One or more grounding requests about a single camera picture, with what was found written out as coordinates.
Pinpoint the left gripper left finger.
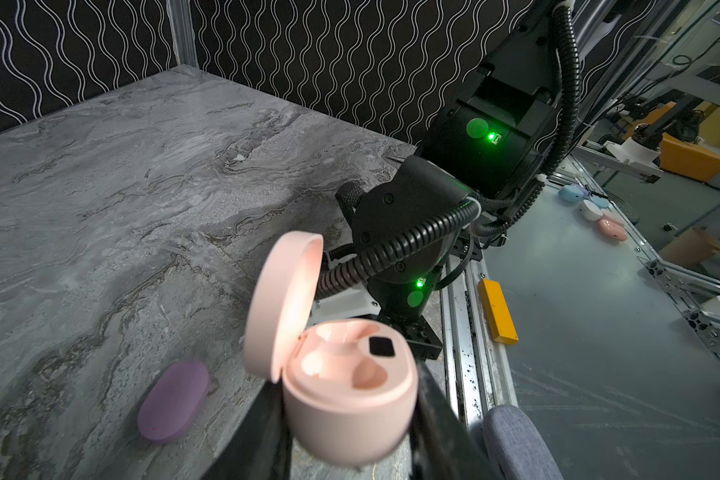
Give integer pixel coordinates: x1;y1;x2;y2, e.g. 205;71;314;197
201;382;293;480

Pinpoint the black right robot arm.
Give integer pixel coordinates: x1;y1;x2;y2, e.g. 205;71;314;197
316;1;581;360

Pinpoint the yellow block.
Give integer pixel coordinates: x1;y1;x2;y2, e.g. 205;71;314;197
477;279;519;345

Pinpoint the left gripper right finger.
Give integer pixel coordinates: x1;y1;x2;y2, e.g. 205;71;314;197
409;360;496;480

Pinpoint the aluminium front rail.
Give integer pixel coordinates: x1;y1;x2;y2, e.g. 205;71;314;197
440;260;518;431

